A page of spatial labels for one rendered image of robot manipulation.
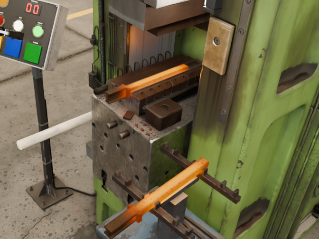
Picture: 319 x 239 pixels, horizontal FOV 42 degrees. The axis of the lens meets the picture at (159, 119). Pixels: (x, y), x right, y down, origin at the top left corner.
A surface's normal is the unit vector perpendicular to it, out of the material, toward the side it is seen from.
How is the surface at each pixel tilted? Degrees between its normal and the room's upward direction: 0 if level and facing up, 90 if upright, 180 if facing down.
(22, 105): 0
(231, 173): 90
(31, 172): 0
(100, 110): 90
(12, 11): 60
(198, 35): 90
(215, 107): 90
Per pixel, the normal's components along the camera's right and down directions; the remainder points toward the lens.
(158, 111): 0.08, -0.80
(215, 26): -0.74, 0.35
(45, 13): -0.29, 0.04
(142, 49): 0.67, 0.48
